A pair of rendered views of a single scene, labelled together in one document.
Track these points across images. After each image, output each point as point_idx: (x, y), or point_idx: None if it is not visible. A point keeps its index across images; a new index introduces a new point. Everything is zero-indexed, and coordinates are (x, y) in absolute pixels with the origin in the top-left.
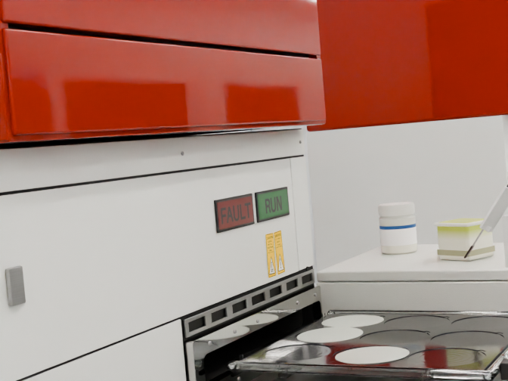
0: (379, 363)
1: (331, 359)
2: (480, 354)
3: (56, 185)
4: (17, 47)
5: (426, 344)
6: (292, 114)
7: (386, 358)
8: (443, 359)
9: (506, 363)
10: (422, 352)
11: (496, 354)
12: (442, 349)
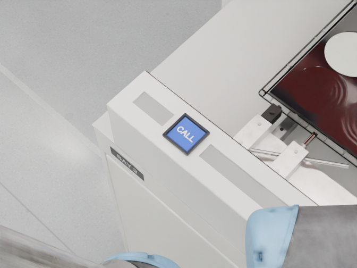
0: (322, 49)
1: (353, 30)
2: (314, 110)
3: None
4: None
5: None
6: None
7: (332, 56)
8: (314, 85)
9: (270, 106)
10: (342, 83)
11: (308, 118)
12: (343, 97)
